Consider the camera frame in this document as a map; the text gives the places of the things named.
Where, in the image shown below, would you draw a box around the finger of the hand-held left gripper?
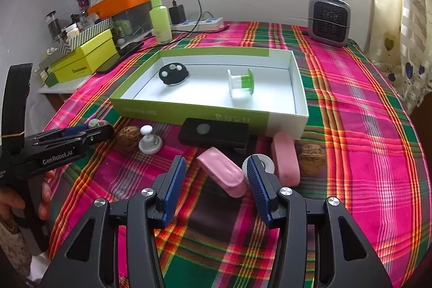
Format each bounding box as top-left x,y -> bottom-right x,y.
34,127 -> 98,140
76,119 -> 114,148

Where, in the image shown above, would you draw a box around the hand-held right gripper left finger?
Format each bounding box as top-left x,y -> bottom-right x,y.
40,156 -> 187,288

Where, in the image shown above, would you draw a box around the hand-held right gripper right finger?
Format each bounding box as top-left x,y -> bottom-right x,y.
246,156 -> 394,288

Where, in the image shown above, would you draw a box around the white bottle cap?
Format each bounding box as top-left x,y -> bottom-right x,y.
242,154 -> 275,181

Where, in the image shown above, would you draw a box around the brown walnut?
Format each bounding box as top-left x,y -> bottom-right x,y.
297,144 -> 327,177
116,126 -> 141,150

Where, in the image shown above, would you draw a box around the white knob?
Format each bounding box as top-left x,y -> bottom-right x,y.
138,125 -> 163,154

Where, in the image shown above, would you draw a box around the green and white cardboard box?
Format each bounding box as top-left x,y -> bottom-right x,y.
109,47 -> 310,140

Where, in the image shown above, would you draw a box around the black round case white dots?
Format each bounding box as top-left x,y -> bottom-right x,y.
158,63 -> 191,86

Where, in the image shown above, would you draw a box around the green and white spool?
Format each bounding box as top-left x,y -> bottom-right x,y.
227,69 -> 255,108

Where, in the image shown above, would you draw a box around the person's left forearm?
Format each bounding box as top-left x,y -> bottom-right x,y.
0,215 -> 32,278

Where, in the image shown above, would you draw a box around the person's left hand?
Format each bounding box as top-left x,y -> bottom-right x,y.
0,171 -> 55,221

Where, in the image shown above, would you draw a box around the black rectangular box round button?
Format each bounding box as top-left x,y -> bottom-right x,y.
178,117 -> 250,150

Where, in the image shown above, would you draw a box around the yellow-green cardboard box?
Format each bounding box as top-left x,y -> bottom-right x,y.
49,29 -> 120,84

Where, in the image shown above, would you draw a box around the black smartphone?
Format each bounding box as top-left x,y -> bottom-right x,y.
96,41 -> 145,74

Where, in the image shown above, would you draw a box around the grey chevron pattern box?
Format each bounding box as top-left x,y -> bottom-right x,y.
44,18 -> 115,62

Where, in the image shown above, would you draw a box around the group of small cosmetic jars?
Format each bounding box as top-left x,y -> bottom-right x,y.
62,13 -> 102,39

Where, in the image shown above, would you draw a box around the pink green plaid blanket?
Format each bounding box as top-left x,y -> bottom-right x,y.
44,20 -> 422,288

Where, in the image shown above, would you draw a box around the dark glass jar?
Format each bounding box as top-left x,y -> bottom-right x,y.
45,11 -> 63,40

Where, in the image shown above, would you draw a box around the clear plastic storage container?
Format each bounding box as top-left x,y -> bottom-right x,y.
111,1 -> 156,39

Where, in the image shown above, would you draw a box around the light green plastic bottle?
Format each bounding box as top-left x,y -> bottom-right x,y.
149,0 -> 173,43

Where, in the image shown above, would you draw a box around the orange container lid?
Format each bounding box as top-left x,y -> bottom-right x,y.
87,0 -> 151,19

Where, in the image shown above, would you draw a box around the black charger plug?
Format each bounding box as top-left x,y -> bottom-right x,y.
169,4 -> 187,25

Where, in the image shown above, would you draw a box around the white power strip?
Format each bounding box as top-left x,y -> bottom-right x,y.
170,17 -> 225,32

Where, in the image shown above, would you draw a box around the small grey fan heater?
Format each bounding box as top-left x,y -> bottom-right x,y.
308,0 -> 352,47

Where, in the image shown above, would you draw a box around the cream curtain with hearts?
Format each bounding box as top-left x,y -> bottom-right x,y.
371,0 -> 432,113

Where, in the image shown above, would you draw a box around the black charger cable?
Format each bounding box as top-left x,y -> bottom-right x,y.
135,0 -> 204,50

